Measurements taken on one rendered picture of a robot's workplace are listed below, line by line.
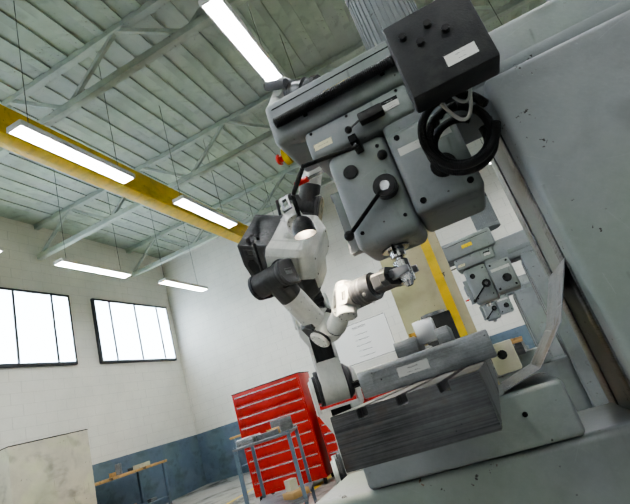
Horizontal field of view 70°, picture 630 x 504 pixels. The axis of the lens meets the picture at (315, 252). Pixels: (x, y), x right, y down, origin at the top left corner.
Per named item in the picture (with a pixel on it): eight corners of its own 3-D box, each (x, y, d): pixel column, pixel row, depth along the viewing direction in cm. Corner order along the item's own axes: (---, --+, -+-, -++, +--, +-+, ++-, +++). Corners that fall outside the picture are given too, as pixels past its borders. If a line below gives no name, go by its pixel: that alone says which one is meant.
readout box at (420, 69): (412, 96, 100) (380, 25, 106) (418, 115, 108) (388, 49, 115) (501, 50, 94) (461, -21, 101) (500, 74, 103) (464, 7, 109)
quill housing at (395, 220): (358, 253, 126) (323, 158, 136) (375, 265, 145) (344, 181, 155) (422, 226, 121) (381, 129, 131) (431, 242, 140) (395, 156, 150)
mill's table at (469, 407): (344, 473, 66) (328, 418, 68) (439, 393, 178) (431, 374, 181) (502, 430, 59) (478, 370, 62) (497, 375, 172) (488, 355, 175)
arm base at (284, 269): (260, 309, 159) (242, 283, 157) (274, 293, 170) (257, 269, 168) (293, 292, 152) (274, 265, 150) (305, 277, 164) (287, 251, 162)
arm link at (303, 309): (312, 348, 170) (274, 309, 161) (327, 321, 177) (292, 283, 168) (332, 348, 161) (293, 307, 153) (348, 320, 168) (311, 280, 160)
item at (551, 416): (368, 492, 106) (351, 440, 110) (397, 459, 138) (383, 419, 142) (588, 435, 93) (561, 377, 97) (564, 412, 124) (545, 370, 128)
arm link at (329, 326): (344, 329, 150) (335, 351, 165) (357, 305, 155) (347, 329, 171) (316, 314, 152) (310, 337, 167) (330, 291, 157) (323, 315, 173)
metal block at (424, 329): (419, 345, 119) (411, 323, 121) (422, 345, 124) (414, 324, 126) (438, 338, 118) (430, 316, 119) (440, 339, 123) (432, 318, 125)
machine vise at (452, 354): (364, 399, 117) (351, 358, 120) (377, 394, 130) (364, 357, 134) (498, 356, 108) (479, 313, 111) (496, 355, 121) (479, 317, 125)
